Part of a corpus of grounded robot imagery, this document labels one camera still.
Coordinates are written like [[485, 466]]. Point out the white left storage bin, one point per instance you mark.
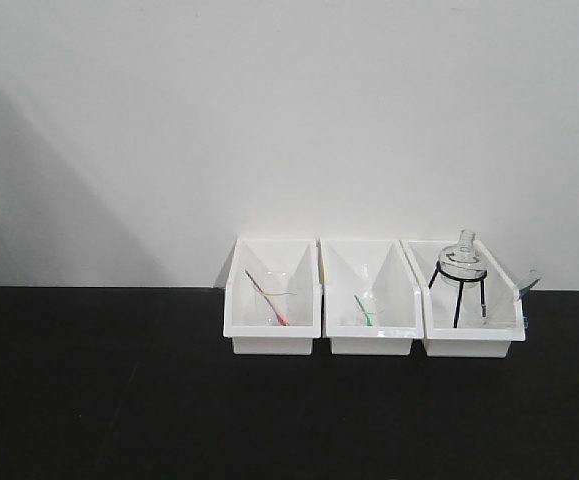
[[287, 270]]

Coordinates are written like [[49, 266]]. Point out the red tipped glass rod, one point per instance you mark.
[[266, 297]]

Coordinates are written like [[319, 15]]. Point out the black wire tripod stand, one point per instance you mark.
[[459, 295]]

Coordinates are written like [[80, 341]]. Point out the white storage bin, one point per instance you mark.
[[378, 272], [287, 270], [476, 336]]

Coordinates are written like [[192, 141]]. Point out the white right storage bin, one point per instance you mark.
[[476, 336]]

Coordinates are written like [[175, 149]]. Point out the white middle storage bin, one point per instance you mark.
[[378, 272]]

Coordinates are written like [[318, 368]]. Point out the green tipped glass rod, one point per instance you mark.
[[363, 310]]

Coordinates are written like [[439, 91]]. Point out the round glass flask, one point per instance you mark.
[[462, 261]]

